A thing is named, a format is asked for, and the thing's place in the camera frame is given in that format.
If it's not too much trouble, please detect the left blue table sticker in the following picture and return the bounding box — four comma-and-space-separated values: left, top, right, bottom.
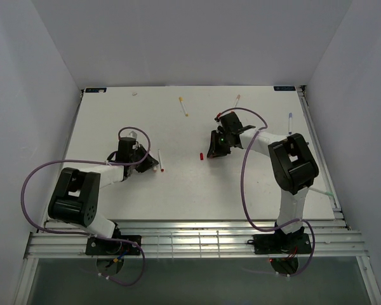
84, 87, 107, 93

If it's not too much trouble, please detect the blue table sticker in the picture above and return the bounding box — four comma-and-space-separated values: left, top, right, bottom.
84, 87, 107, 93
273, 86, 296, 92

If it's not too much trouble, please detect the red white marker body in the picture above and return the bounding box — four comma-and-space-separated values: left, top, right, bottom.
157, 149, 164, 172

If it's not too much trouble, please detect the green tipped thin pen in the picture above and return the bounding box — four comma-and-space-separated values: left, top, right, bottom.
309, 187, 334, 198

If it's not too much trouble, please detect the peach capped white marker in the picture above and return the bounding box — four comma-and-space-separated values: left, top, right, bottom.
233, 94, 241, 107

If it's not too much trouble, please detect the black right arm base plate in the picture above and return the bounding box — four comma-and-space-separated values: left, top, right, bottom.
247, 233, 312, 255

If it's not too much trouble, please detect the right blue table sticker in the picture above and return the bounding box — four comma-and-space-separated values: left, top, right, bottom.
273, 86, 296, 92

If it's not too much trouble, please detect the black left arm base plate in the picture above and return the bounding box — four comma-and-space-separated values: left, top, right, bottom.
85, 237, 140, 256

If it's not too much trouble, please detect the purple capped white marker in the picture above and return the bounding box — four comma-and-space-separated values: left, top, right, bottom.
288, 112, 293, 135

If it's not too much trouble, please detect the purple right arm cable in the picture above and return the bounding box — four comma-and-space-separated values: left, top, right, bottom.
217, 107, 315, 278

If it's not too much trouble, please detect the aluminium front rail frame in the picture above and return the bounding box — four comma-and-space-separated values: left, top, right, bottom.
25, 219, 368, 259

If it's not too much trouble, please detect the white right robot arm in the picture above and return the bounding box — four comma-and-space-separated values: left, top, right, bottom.
207, 112, 319, 252

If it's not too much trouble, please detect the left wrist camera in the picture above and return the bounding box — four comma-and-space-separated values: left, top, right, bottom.
129, 131, 138, 139

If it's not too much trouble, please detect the yellow capped white marker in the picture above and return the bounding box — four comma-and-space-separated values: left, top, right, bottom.
178, 97, 189, 117

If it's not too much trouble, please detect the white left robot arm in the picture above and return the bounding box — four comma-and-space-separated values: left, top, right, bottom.
48, 137, 159, 254

